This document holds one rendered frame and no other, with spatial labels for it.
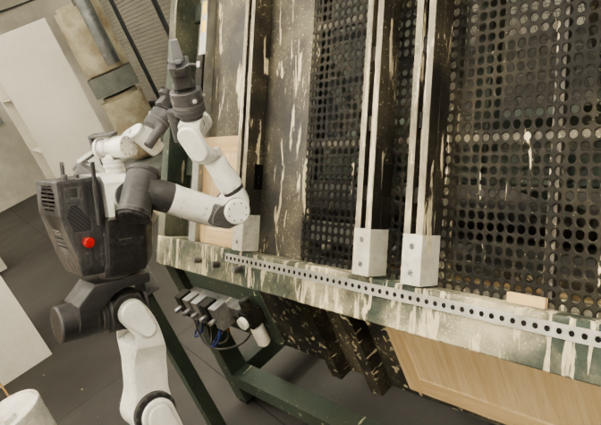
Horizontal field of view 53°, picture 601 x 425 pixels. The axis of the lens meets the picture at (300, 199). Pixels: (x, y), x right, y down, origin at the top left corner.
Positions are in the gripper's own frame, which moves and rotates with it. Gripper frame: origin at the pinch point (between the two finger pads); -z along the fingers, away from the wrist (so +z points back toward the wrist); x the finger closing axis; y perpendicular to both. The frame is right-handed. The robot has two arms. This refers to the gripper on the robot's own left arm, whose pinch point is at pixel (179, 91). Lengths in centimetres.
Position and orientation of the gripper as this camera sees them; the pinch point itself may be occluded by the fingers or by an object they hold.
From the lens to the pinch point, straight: 236.3
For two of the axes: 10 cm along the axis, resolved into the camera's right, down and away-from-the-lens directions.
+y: 6.4, 0.4, -7.7
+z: -4.6, 8.2, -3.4
